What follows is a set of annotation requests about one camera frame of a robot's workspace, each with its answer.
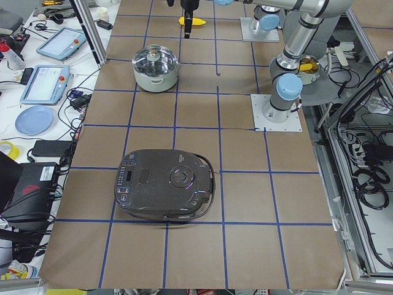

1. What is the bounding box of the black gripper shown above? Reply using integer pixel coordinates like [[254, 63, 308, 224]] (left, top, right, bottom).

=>
[[181, 0, 200, 39]]

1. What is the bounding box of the yellow toy corn cob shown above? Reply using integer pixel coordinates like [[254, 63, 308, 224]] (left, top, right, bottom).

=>
[[179, 17, 206, 26]]

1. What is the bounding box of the glass pot lid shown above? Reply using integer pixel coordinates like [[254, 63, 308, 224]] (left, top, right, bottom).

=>
[[132, 44, 178, 77]]

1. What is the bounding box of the pale green electric pot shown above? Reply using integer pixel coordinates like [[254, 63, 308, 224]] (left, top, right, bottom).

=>
[[131, 44, 180, 93]]

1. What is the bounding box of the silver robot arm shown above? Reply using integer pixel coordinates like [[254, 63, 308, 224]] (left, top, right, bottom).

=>
[[242, 0, 352, 124], [252, 5, 281, 34]]

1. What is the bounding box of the pot with yellow item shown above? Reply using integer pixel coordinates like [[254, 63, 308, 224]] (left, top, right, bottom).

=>
[[297, 55, 321, 85]]

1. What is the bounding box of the far blue teach pendant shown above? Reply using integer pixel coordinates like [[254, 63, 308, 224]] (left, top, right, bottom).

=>
[[36, 27, 87, 60]]

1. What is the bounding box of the blue teach pendant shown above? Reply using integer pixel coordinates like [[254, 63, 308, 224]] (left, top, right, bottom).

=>
[[36, 27, 87, 60], [20, 65, 70, 105]]

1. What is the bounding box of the near blue teach pendant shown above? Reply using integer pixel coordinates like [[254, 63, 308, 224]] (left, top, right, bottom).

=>
[[20, 65, 70, 105]]

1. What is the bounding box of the black rice cooker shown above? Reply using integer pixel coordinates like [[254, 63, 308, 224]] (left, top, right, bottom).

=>
[[114, 149, 216, 221]]

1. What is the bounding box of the light blue plate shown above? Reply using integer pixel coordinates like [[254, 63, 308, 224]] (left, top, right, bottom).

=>
[[15, 106, 54, 136]]

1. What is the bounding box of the black power adapter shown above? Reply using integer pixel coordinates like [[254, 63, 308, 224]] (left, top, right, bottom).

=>
[[31, 140, 71, 157]]

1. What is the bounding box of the yellow tape roll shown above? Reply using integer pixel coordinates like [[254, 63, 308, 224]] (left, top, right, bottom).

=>
[[0, 141, 20, 160]]

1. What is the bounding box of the black computer box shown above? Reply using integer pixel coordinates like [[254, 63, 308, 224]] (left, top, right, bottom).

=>
[[1, 162, 60, 223]]

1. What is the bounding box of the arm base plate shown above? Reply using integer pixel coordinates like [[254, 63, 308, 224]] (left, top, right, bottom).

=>
[[251, 94, 302, 132], [240, 15, 280, 42]]

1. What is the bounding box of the aluminium frame post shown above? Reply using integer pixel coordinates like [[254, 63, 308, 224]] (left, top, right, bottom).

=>
[[69, 0, 107, 65]]

